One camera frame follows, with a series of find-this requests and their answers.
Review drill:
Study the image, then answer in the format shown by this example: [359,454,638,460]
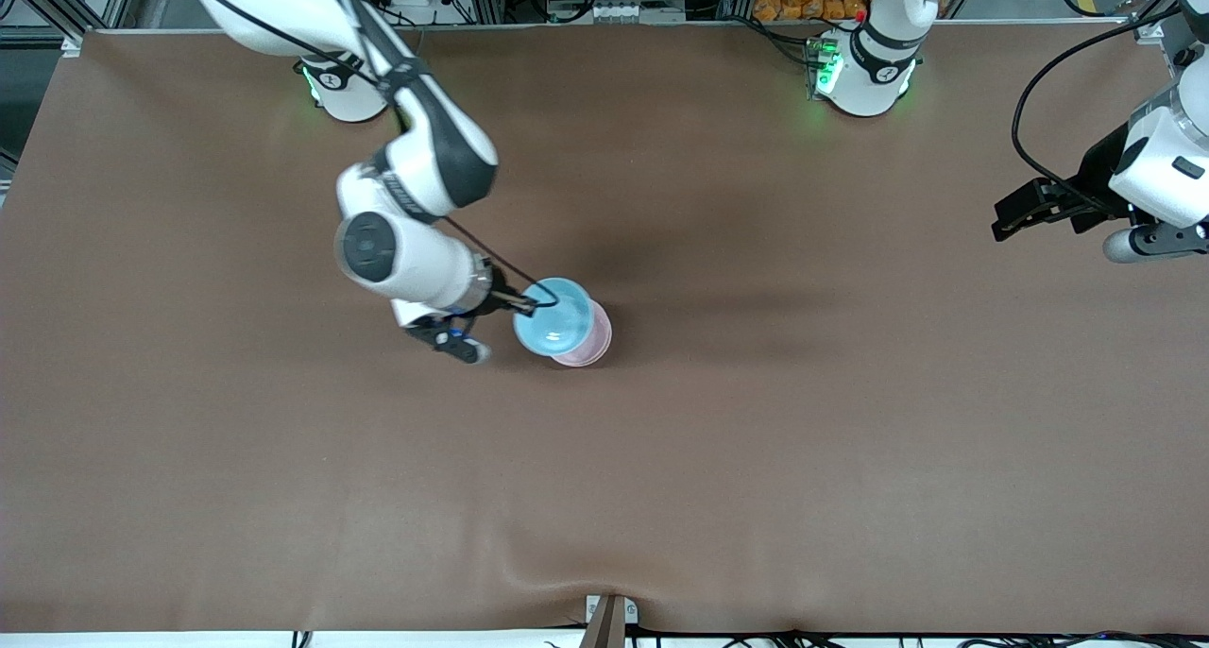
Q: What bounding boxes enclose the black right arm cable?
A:
[179,0,561,311]

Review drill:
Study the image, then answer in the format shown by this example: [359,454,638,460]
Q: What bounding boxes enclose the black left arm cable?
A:
[1013,4,1183,205]

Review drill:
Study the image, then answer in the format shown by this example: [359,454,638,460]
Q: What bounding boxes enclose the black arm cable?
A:
[179,0,561,311]
[1013,4,1183,205]

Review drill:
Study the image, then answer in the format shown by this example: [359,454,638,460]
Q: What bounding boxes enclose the aluminium frame profile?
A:
[0,0,88,59]
[1129,0,1191,44]

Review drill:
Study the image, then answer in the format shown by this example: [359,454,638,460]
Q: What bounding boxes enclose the blue bowl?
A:
[513,277,594,357]

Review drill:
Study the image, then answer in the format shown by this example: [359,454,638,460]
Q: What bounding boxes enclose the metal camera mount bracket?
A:
[581,593,639,648]

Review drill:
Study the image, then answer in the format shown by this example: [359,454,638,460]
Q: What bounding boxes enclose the pink bowl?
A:
[551,303,613,368]

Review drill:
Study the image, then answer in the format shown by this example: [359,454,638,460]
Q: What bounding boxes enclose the table cover cloth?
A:
[0,20,1209,635]

